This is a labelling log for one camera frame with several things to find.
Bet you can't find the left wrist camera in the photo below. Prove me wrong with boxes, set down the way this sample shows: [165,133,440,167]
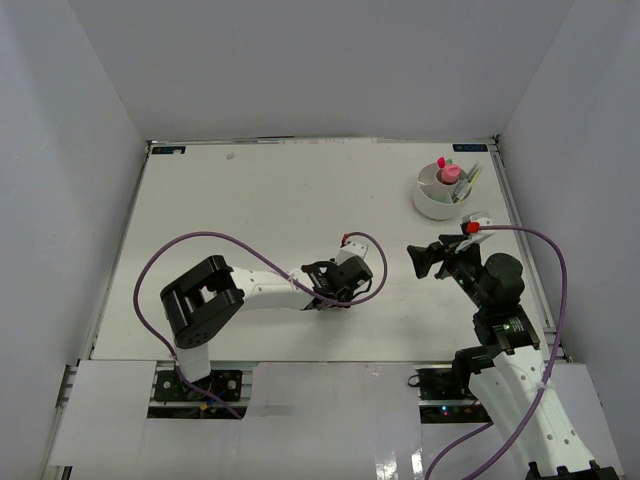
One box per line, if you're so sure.
[335,235,368,265]

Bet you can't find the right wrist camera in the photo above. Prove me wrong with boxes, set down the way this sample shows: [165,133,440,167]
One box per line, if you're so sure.
[455,211,493,253]

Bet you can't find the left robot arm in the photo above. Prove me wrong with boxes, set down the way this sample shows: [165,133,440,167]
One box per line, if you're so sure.
[160,253,373,399]

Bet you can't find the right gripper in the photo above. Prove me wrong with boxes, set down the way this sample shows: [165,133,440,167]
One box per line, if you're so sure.
[407,234,491,310]

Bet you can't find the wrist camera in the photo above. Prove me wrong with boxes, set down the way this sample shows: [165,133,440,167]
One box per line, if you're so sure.
[455,211,493,253]
[335,235,368,265]

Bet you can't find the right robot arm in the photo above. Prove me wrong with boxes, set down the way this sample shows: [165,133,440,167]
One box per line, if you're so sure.
[407,232,618,479]

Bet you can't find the pink-lidded small jar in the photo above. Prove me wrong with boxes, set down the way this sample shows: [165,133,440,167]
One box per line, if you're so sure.
[438,163,461,185]

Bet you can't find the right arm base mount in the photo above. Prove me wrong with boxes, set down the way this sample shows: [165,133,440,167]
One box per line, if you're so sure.
[407,368,490,425]

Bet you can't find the white round divided container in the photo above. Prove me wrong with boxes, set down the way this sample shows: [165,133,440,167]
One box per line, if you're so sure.
[411,162,467,221]

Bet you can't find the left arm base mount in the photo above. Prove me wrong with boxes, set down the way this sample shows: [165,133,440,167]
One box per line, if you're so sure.
[147,364,252,420]

